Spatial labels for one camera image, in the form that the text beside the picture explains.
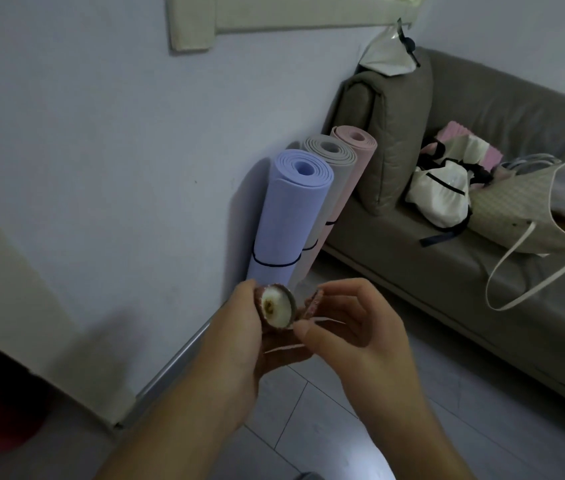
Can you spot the pink rolled yoga mat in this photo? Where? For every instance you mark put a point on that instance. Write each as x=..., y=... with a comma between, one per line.
x=357, y=169

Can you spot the white cabinet panel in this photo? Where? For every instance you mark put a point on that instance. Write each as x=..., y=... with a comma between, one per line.
x=7, y=294

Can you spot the person's left thumb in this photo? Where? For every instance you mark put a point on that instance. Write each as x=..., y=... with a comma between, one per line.
x=247, y=300

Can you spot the person's right forearm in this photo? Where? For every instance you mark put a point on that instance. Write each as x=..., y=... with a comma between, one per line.
x=412, y=444

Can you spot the white plastic bag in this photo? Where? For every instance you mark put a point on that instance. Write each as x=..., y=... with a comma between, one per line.
x=385, y=57

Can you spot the pink striped cloth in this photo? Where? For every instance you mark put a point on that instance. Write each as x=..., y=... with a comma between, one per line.
x=455, y=132

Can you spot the grey fabric sofa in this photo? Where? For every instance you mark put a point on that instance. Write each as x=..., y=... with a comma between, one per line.
x=412, y=279

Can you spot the purple rolled yoga mat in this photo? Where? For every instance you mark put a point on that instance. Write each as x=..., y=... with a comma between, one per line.
x=287, y=209

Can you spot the grey sofa armrest cushion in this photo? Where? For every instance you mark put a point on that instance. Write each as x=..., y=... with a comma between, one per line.
x=392, y=144

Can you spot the checkered beige tote bag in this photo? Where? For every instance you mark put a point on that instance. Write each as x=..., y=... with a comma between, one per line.
x=517, y=209

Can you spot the person's left forearm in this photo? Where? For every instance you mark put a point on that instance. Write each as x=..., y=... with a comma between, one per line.
x=172, y=434

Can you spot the metal baseboard strip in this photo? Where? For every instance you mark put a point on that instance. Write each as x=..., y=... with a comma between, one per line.
x=172, y=364

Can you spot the cream bag with black trim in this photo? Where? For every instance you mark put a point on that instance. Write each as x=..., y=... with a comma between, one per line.
x=467, y=152

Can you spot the grey rolled yoga mat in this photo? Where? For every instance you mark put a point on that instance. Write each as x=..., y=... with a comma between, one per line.
x=333, y=194

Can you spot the person's right hand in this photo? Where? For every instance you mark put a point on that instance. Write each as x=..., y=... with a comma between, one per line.
x=377, y=364

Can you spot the person's left hand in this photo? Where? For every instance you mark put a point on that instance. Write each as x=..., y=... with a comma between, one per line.
x=227, y=354

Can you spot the person's right thumb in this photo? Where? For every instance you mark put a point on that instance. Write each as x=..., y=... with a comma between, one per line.
x=320, y=338

